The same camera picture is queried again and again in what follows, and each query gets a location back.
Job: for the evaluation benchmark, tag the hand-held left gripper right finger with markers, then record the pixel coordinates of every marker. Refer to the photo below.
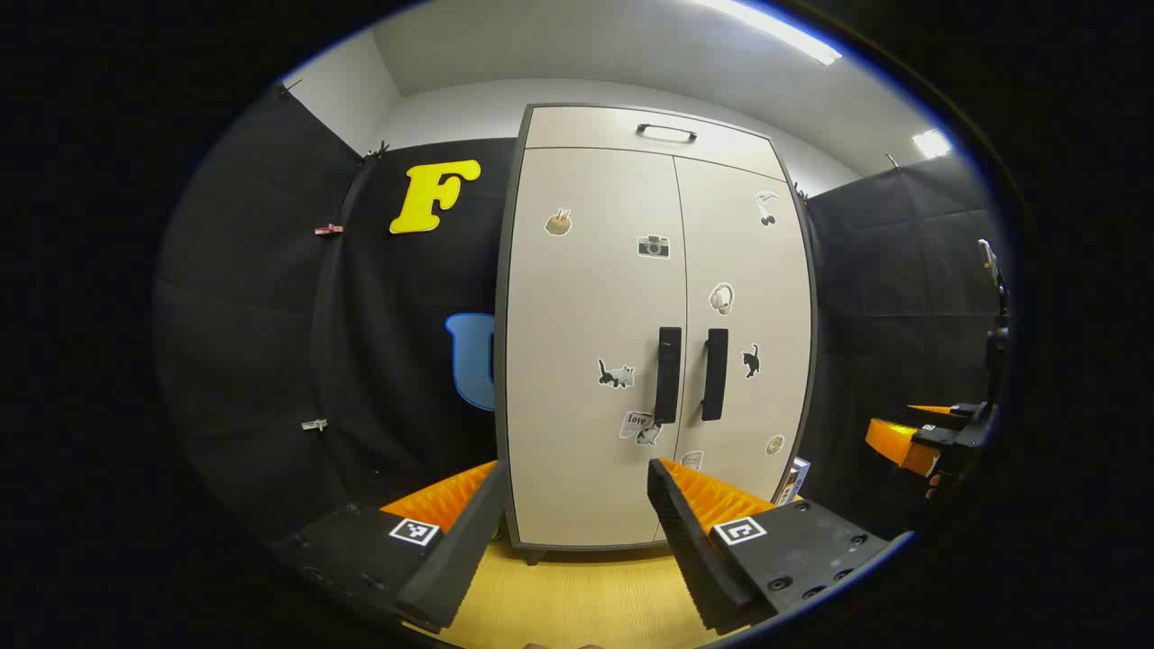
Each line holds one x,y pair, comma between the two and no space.
694,550

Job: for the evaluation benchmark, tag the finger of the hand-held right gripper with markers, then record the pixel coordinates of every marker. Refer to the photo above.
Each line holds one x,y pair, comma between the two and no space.
929,410
902,446

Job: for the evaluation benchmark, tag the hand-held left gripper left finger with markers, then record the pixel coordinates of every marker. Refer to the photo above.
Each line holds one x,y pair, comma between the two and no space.
460,550

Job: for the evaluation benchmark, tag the beige cabinet door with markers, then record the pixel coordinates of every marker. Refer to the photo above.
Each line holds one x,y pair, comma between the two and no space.
586,297
753,424

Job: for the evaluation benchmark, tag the beige double-door shoe cabinet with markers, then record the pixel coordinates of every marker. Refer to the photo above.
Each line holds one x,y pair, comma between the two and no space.
500,361

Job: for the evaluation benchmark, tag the small blue white box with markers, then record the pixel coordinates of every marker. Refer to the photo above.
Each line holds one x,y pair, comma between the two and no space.
793,479

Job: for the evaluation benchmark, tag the small ceiling light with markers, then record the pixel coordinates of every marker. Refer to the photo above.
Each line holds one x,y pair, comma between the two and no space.
931,143

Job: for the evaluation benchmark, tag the red clip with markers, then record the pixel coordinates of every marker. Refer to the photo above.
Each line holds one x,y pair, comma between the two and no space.
329,230

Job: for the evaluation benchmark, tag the black clip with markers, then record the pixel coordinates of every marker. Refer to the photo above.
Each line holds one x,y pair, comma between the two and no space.
378,150

